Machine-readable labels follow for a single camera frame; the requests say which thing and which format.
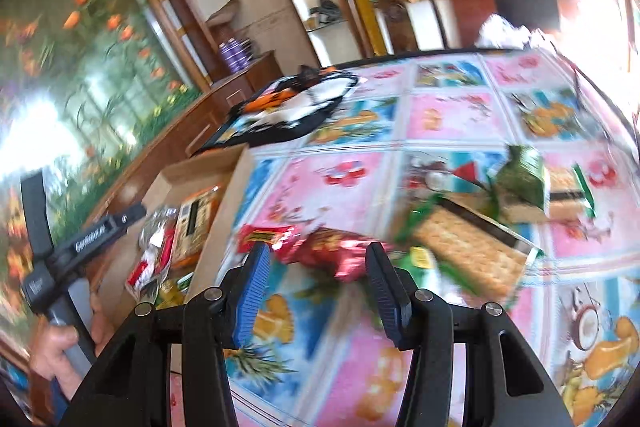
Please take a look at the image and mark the flower painted glass panel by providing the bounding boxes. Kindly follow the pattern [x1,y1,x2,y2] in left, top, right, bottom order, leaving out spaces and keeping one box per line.
[0,0,203,323]

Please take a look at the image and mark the person's left hand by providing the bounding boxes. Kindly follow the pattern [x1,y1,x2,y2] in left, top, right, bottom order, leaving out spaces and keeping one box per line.
[29,289,117,383]

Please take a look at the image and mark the black white patterned cloth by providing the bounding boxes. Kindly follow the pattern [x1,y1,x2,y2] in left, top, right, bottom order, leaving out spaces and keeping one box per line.
[192,64,361,155]

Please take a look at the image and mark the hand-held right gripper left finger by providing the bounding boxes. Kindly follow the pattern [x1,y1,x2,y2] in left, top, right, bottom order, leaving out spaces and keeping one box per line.
[60,243,273,427]

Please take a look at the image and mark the wooden chair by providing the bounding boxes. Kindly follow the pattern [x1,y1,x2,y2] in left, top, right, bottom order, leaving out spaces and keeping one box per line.
[331,0,448,56]

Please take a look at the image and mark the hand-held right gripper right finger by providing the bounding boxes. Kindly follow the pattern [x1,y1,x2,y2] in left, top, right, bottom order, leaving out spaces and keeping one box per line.
[365,242,576,427]

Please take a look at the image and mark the dark red foil packet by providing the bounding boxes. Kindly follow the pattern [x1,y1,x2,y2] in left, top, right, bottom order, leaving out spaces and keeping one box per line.
[275,227,386,284]

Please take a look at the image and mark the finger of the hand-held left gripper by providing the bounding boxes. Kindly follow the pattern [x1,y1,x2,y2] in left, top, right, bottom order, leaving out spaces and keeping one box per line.
[106,203,147,229]

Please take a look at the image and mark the white plastic bag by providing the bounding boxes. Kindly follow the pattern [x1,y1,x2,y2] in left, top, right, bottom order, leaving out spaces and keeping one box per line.
[474,14,556,50]

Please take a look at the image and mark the cardboard box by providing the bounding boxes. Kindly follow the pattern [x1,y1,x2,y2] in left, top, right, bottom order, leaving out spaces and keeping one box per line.
[97,143,256,323]

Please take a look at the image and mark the green cracker packet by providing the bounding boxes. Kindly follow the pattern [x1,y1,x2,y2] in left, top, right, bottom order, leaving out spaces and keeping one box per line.
[500,164,596,224]
[395,194,543,308]

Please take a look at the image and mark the yellow green snack packet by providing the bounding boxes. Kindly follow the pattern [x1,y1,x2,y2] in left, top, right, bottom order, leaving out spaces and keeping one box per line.
[155,274,196,308]

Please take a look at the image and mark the small red candy packet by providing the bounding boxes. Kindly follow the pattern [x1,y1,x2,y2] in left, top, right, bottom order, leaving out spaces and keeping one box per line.
[235,223,298,258]

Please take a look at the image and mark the green pea snack packet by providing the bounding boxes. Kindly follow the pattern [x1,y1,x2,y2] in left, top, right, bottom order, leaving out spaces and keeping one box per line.
[487,144,546,212]

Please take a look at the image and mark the orange cracker packet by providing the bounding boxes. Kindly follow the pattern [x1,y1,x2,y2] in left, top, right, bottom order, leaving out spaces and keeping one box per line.
[170,187,223,268]

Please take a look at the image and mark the white red candy packet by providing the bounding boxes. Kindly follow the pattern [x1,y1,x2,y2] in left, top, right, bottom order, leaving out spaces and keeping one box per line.
[125,252,168,298]

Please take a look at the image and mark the brown paper bag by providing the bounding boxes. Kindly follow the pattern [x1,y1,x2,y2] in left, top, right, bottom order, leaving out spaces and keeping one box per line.
[205,0,243,28]

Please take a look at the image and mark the dark shoes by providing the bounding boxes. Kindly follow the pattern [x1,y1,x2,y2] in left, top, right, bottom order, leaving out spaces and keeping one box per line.
[307,0,346,30]

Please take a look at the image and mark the person's left forearm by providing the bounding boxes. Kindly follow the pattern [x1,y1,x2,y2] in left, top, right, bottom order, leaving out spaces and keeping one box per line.
[47,374,81,425]

